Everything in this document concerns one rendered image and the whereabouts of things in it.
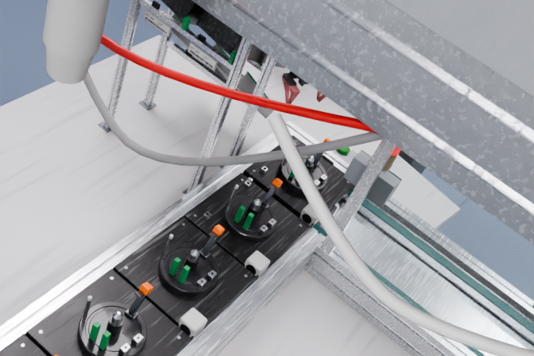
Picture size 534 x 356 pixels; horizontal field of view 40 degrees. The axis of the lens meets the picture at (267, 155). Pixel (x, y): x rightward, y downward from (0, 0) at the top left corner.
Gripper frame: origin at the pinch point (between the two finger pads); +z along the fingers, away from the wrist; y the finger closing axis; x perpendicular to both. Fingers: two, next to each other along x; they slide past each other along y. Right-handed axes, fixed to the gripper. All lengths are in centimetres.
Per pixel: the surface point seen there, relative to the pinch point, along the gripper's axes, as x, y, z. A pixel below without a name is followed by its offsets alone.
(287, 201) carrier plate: -15.8, -6.8, 21.2
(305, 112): -86, -74, -80
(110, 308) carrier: -38, -63, 18
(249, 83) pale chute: 8.5, -12.3, -0.4
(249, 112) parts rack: 6.9, -10.6, 8.8
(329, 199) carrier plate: -17.5, 6.1, 21.9
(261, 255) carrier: -32.2, -23.2, 19.0
